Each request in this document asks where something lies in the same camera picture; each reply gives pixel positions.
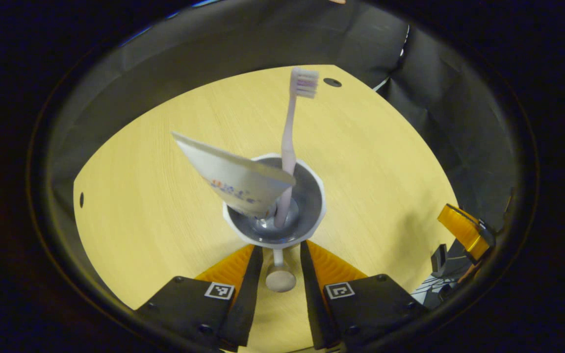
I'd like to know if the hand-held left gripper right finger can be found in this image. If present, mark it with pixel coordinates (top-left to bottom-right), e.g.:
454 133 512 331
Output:
300 240 428 350

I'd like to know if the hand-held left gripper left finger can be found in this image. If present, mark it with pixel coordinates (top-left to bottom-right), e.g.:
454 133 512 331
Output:
135 245 263 352

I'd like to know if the white cup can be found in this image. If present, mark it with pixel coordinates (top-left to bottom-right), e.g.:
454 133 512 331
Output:
222 153 326 293

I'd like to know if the white toothpaste tube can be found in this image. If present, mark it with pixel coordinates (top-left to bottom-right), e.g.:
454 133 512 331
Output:
172 131 296 220

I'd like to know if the pale pink toothbrush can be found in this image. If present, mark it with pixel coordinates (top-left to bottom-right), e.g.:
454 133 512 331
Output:
274 67 320 229

